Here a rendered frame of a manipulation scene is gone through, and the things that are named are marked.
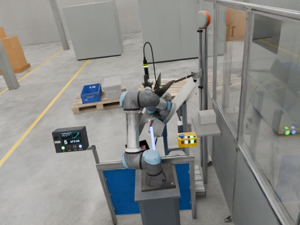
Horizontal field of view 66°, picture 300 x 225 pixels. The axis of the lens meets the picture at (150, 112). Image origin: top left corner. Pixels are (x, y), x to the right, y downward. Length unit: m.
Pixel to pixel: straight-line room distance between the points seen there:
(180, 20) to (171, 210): 6.43
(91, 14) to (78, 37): 1.01
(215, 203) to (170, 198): 1.32
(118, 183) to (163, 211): 0.76
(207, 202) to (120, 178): 1.10
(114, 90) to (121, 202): 3.02
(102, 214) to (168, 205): 1.38
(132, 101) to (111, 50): 7.90
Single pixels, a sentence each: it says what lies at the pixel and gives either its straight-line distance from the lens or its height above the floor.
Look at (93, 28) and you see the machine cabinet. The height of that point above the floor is 1.12.
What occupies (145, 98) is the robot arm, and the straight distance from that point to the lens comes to 1.48.
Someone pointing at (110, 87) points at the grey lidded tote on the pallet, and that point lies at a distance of 5.03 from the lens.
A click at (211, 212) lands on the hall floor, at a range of 2.81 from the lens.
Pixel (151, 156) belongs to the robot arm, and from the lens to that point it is 1.53.
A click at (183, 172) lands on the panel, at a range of 2.26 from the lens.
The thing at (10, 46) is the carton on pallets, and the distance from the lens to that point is 9.87.
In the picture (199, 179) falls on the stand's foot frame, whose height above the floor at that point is 0.08.
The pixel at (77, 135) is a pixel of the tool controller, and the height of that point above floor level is 1.21.
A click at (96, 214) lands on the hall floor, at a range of 2.96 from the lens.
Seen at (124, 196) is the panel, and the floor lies 0.40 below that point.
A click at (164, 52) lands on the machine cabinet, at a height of 0.32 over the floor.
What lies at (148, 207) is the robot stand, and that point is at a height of 0.90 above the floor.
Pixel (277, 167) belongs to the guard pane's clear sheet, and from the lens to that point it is 1.50.
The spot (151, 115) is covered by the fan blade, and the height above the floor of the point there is 1.19.
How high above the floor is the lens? 2.21
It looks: 28 degrees down
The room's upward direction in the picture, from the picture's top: 8 degrees counter-clockwise
